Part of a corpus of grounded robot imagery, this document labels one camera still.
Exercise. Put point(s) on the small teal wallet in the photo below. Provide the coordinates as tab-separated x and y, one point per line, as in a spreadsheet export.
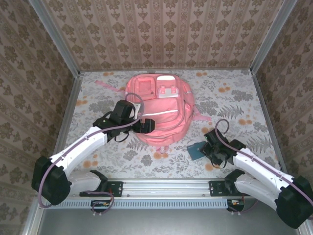
194	151

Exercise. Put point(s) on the pink backpack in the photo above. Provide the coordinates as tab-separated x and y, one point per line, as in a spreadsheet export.
166	122

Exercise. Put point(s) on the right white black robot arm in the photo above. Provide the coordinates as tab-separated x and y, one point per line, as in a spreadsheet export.
256	193

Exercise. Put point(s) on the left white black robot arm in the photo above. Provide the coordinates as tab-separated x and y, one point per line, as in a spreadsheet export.
83	181

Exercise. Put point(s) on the floral tablecloth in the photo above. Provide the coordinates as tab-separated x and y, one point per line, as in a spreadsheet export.
171	169

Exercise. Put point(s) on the black connector board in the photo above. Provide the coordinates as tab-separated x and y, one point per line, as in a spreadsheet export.
236	208
97	208

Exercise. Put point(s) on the grey metal panel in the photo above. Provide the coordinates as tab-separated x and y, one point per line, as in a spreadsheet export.
159	222

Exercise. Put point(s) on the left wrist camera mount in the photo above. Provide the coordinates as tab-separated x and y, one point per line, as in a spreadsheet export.
137	109

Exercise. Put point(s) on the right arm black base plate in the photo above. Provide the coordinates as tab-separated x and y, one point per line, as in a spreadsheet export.
214	188

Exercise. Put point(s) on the wide aluminium extrusion rail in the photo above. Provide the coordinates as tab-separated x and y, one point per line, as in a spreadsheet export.
166	187

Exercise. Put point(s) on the aluminium frame rail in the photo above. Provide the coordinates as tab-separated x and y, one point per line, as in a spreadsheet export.
71	98
262	98
166	69

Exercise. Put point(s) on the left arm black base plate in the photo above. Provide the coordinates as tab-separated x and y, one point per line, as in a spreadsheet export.
117	188

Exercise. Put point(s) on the aluminium frame post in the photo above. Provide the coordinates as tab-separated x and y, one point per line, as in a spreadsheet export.
57	39
272	36

